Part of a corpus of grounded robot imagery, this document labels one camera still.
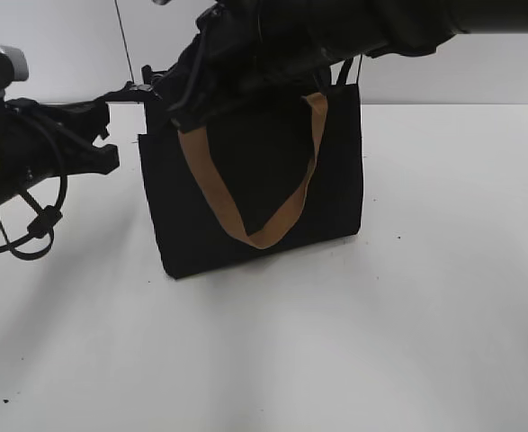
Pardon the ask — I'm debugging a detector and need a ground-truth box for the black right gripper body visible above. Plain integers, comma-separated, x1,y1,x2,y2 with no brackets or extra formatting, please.
164,1,331,132

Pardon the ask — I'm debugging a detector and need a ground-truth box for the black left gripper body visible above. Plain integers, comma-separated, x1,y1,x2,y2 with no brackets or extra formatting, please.
6,98,110,180

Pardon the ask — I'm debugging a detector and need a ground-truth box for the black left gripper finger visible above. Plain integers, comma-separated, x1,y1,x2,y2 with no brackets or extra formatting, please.
97,81,161,104
72,139,119,176

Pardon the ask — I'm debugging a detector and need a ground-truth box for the black tote bag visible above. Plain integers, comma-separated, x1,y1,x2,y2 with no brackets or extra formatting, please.
139,72,363,280

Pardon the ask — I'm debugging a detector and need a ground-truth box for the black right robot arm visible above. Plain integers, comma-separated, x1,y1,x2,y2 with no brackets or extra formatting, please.
157,0,528,131

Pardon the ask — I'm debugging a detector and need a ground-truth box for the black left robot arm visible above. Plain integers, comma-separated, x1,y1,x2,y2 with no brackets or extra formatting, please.
0,81,162,205

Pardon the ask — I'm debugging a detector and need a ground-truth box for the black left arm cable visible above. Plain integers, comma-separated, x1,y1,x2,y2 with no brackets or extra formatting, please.
0,107,69,261

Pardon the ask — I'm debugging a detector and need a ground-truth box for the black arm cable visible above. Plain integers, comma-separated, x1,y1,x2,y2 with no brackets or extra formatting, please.
312,53,363,91
0,107,69,261

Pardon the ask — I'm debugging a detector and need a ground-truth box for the tan front bag handle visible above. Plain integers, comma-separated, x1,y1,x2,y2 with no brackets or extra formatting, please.
178,93,328,250

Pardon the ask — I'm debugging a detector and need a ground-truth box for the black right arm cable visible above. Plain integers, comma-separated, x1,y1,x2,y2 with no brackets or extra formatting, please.
312,53,363,91

